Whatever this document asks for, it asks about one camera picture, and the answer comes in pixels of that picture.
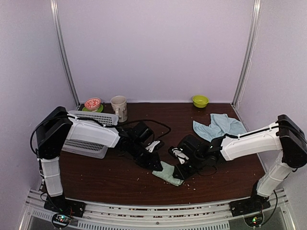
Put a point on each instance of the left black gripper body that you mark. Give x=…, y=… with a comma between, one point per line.
x=144, y=160

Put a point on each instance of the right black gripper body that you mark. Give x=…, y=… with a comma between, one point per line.
x=188, y=172

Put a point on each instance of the green panda towel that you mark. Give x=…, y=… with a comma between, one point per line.
x=167, y=174

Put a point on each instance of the light blue towel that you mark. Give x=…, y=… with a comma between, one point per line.
x=220, y=124

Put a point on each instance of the white plastic basket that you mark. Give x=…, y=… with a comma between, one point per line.
x=96, y=118

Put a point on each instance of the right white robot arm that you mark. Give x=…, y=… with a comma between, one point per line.
x=283, y=135

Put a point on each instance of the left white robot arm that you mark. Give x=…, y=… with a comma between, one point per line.
x=60, y=126

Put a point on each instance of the beige ceramic mug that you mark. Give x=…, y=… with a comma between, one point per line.
x=119, y=105

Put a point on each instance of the lime green bowl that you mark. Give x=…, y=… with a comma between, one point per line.
x=200, y=101

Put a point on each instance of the green saucer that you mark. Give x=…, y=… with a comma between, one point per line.
x=98, y=110

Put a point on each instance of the red patterned bowl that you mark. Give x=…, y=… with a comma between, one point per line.
x=93, y=104

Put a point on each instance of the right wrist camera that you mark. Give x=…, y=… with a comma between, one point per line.
x=178, y=154

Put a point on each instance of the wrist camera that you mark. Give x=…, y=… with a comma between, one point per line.
x=178, y=154
x=141, y=133

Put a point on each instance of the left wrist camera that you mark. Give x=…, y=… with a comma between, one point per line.
x=141, y=133

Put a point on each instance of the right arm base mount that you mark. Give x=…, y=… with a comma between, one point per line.
x=251, y=209

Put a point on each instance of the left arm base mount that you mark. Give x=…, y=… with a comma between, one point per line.
x=64, y=210

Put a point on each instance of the front aluminium rail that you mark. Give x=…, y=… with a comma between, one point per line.
x=202, y=216

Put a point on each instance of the right aluminium frame post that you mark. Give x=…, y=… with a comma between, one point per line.
x=252, y=37

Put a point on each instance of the aluminium frame post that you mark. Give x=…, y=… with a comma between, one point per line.
x=252, y=37
x=62, y=50

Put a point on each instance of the left aluminium frame post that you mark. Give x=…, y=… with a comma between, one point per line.
x=62, y=50

